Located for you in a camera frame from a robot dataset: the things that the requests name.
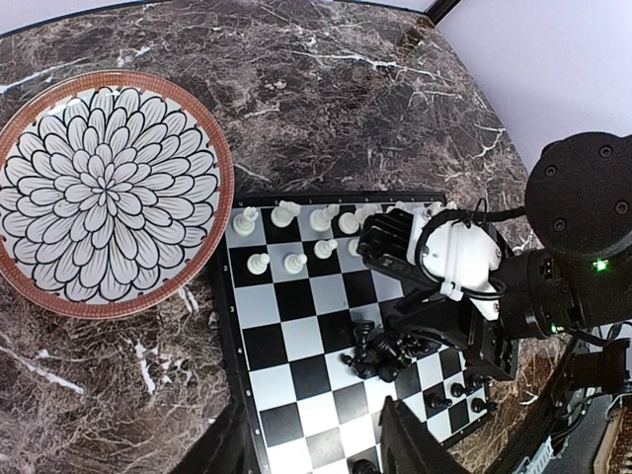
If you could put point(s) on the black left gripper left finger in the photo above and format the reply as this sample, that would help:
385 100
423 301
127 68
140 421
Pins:
225 447

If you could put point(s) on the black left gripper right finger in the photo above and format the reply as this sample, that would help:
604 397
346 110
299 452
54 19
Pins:
407 446

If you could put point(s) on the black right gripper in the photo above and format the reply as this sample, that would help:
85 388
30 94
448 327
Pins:
484 344

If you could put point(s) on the black piece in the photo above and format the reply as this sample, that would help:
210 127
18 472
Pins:
364 466
479 405

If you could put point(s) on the black pawn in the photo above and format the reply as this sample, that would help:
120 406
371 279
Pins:
436 402

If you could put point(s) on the black white chess board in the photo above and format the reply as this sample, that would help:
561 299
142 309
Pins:
283 337

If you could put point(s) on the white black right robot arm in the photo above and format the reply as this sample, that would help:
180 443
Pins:
561 263

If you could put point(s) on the pile of black chess pieces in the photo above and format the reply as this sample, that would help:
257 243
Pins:
385 353

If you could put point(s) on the white pawn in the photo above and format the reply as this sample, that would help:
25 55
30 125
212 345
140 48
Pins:
353 247
324 249
295 263
257 264

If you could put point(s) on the white queen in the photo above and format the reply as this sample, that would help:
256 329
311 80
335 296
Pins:
350 222

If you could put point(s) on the white bishop near plate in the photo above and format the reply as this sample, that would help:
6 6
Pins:
320 220

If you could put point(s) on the white rook near plate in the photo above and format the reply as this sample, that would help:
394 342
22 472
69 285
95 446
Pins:
244 223

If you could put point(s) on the white knight near plate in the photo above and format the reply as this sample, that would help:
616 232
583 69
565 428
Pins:
283 214

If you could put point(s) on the floral patterned ceramic plate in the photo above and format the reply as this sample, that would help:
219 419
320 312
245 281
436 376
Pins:
116 189

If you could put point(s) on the black front frame rail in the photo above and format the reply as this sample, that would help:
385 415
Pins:
581 377

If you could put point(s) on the black right corner frame post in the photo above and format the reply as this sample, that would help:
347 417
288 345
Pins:
439 9

